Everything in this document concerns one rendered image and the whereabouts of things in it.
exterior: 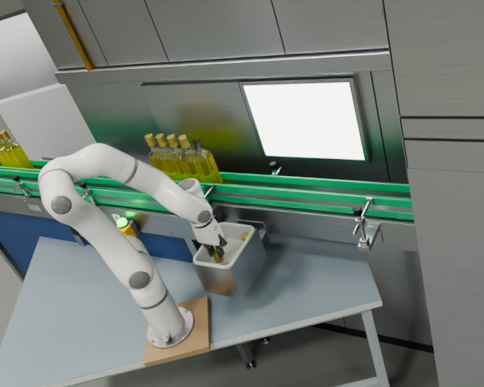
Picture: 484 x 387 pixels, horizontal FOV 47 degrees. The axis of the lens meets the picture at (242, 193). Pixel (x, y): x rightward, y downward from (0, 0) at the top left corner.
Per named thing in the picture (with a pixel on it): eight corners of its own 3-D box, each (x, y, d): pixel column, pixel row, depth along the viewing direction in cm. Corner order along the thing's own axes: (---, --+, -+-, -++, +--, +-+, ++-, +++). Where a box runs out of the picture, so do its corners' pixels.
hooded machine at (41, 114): (77, 162, 522) (-9, 12, 437) (144, 143, 512) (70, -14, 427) (58, 211, 461) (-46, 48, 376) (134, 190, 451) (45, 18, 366)
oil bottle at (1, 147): (31, 173, 291) (2, 128, 275) (24, 180, 287) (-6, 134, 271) (24, 172, 294) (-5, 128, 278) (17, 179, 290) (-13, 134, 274)
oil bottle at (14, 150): (38, 173, 288) (10, 128, 272) (31, 180, 284) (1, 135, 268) (31, 173, 291) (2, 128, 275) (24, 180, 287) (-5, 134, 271)
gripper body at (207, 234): (218, 213, 195) (227, 236, 201) (195, 210, 200) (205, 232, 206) (207, 227, 190) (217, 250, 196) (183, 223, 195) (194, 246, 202)
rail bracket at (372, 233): (384, 237, 192) (375, 187, 179) (369, 272, 181) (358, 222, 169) (371, 236, 195) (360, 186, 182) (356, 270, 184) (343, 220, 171)
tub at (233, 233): (263, 242, 214) (256, 225, 209) (236, 285, 200) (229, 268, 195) (225, 236, 223) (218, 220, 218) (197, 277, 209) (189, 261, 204)
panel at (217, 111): (372, 158, 197) (355, 73, 177) (369, 163, 195) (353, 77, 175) (174, 150, 244) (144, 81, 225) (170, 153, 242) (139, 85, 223)
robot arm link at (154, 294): (140, 315, 197) (112, 269, 183) (130, 284, 212) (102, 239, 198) (171, 298, 199) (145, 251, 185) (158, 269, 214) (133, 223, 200)
